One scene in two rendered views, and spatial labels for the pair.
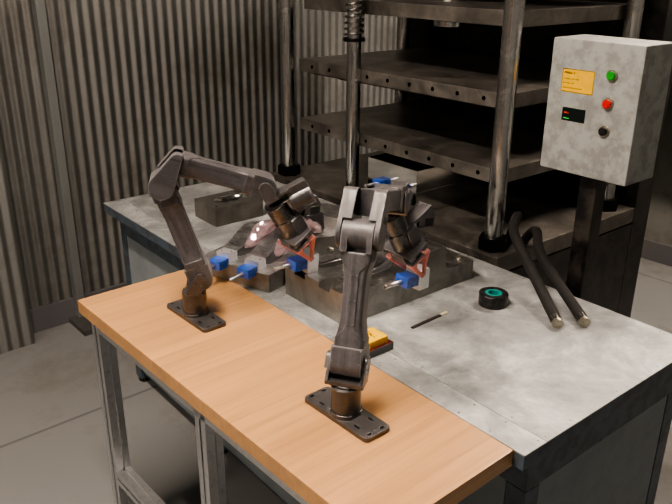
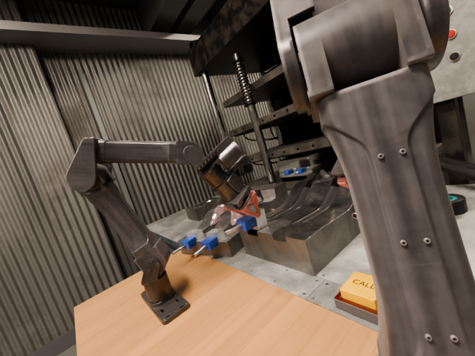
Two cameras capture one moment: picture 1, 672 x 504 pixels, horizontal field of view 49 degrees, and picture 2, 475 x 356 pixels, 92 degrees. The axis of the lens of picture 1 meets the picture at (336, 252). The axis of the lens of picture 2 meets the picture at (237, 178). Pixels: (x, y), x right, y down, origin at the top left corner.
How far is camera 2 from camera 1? 132 cm
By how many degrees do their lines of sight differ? 16
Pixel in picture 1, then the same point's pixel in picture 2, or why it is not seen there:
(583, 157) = (439, 87)
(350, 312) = (426, 287)
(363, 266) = (415, 109)
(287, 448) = not seen: outside the picture
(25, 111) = not seen: hidden behind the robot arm
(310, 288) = (266, 243)
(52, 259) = not seen: hidden behind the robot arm
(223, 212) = (201, 211)
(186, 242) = (128, 229)
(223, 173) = (144, 148)
